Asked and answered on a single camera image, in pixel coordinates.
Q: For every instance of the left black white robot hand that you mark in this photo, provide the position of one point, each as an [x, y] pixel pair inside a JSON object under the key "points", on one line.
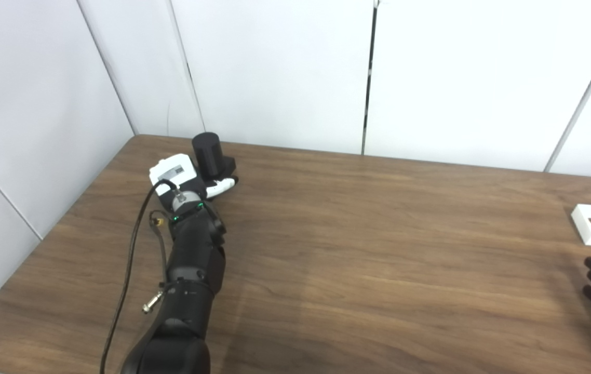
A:
{"points": [[173, 170]]}

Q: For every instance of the black peg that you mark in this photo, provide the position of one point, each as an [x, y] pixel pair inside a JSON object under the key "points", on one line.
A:
{"points": [[208, 153]]}

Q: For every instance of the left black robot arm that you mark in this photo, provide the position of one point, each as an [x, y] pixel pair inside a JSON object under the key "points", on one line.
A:
{"points": [[191, 280]]}

